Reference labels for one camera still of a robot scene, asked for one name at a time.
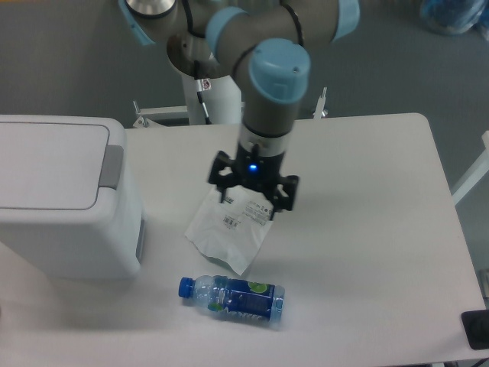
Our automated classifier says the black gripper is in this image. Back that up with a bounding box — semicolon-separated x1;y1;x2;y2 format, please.
208;144;299;221

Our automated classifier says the white push-lid trash can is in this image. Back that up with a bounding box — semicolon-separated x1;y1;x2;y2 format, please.
1;115;147;279

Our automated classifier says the blue-label plastic water bottle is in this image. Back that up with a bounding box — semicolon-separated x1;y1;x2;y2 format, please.
178;275;285;323

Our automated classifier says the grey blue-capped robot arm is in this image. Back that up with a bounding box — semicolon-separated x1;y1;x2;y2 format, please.
119;1;360;213

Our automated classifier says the white frame leg right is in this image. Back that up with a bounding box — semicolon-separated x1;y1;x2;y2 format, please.
451;131;488;206

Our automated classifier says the black device at table edge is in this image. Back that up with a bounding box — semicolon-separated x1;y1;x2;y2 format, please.
461;310;488;350

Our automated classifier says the white plastic pouch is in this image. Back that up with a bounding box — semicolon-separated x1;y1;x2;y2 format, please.
185;187;272;275

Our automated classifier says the black cable on pedestal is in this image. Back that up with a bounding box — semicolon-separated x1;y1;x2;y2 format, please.
193;60;213;125

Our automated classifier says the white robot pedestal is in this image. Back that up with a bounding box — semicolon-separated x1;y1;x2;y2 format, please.
166;32;245;125

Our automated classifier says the blue plastic bag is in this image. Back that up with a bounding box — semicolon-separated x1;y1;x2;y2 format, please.
419;0;488;36

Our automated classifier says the white base frame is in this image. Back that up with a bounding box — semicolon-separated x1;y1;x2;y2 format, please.
132;86;329;128

